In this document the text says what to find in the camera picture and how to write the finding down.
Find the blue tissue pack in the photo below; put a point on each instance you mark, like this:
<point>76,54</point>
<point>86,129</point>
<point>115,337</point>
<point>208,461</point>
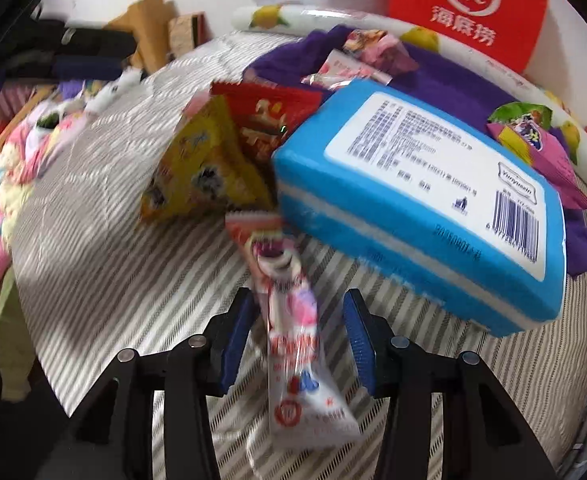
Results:
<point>353,210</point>

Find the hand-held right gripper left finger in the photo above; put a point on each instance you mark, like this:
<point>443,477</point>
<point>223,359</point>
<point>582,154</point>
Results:
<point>236,340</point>

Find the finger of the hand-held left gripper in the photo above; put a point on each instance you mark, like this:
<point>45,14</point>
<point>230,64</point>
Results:
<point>83,70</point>
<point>88,42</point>

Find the shiny pink snack packet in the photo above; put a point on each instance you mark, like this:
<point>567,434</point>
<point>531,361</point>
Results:
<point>378,47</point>

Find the striped table mat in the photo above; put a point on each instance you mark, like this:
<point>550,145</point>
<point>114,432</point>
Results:
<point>98,260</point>

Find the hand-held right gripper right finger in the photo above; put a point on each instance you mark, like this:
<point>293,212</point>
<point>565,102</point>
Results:
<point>359,345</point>

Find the patterned brown box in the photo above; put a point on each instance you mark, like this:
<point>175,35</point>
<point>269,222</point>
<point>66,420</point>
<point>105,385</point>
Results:
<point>187,32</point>

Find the yellow snack packet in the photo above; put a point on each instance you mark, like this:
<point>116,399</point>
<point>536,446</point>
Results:
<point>203,170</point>

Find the colourful bedding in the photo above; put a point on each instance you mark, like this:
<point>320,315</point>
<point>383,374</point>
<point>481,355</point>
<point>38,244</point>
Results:
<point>18,180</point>

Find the white pink snack packet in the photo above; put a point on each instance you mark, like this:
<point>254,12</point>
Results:
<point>293,350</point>

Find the large pink snack packet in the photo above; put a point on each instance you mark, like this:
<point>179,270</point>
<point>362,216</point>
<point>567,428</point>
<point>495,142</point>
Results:
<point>538,150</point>

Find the red snack packet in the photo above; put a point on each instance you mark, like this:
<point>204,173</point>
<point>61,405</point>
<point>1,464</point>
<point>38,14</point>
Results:
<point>268,110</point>

